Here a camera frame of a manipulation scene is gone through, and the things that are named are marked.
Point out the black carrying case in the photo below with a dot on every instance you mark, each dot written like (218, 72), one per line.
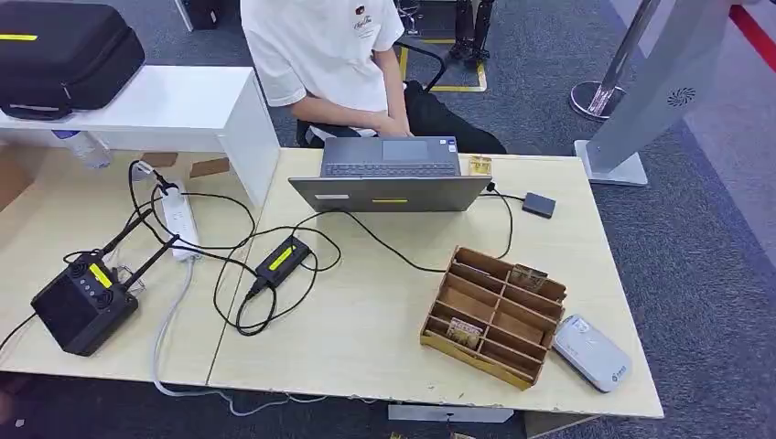
(60, 57)

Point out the white plug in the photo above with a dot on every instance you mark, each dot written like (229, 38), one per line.
(139, 171)

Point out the black stand legs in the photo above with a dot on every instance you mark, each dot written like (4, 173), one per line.
(470, 30)

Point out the chrome stanchion post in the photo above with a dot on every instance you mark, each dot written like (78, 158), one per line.
(597, 97)

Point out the white desk bracket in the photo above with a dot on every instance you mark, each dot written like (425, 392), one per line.
(448, 414)

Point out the dark cabinet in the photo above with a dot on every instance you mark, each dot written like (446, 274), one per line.
(200, 13)

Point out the white shelf riser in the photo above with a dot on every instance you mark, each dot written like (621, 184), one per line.
(170, 103)

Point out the grey card reader device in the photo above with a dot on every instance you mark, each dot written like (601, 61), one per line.
(591, 354)

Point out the grey desk leg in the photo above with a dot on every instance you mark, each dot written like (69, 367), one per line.
(551, 425)

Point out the red floor tape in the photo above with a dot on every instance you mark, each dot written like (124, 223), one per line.
(752, 30)

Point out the small black adapter box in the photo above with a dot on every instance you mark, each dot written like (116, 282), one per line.
(539, 205)

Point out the black power brick yellow label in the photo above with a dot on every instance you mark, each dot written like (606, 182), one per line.
(282, 262)

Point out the brown tape patch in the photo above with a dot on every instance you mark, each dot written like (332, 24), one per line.
(159, 159)
(209, 168)

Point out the brown cardboard sheet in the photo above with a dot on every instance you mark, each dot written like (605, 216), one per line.
(18, 176)

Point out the grey laptop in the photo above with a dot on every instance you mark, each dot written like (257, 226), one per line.
(388, 194)

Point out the wooden slotted card box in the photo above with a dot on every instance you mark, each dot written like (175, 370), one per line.
(479, 303)

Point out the grey standing panel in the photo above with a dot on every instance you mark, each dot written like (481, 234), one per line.
(661, 91)

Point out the black router box with antennas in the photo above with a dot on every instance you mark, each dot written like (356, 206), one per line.
(82, 310)

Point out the person's right hand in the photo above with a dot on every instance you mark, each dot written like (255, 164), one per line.
(393, 126)

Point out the stack of printed cards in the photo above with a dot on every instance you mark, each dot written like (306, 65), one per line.
(481, 166)

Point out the white power strip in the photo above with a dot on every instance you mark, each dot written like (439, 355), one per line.
(180, 225)

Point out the yellow floor tape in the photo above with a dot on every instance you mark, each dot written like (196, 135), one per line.
(454, 88)

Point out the beige printed card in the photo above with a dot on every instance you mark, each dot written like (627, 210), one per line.
(464, 333)

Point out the brown printed card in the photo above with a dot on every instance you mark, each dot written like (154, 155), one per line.
(527, 277)

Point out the person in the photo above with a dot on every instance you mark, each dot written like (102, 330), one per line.
(321, 48)

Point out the clear plastic water bottle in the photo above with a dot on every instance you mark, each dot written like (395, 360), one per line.
(88, 150)

